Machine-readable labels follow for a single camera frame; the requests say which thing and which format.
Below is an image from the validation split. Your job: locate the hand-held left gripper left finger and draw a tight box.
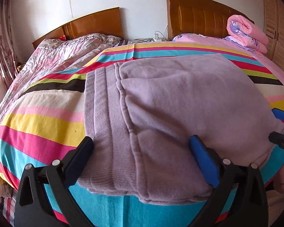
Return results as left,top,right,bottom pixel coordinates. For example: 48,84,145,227
14,136,95,227

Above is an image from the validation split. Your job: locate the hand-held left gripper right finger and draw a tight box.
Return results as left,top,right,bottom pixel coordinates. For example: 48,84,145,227
189,135,269,227

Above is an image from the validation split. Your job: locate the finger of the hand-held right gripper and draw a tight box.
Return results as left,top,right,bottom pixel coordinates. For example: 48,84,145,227
268,131,284,151
272,107,284,124

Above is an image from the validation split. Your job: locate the colourful striped blanket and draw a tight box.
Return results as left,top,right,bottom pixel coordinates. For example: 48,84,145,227
0,41,284,227

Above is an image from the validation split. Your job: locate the light wooden wardrobe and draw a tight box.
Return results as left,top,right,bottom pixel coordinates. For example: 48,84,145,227
263,0,284,76

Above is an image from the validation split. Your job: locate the red plaid sheet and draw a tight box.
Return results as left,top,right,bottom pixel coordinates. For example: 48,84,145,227
0,190,17,227

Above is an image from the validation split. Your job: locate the rolled pink floral quilt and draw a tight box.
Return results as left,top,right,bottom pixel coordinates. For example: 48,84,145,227
224,15,270,54

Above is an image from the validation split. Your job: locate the right wooden headboard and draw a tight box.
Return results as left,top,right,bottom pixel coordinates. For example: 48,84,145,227
166,0,255,40

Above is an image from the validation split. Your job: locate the plain wooden headboard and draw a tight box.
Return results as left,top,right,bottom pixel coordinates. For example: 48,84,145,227
32,7,123,49

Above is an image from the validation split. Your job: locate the pink floral curtain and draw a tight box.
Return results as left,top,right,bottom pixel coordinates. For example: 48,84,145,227
0,0,19,89

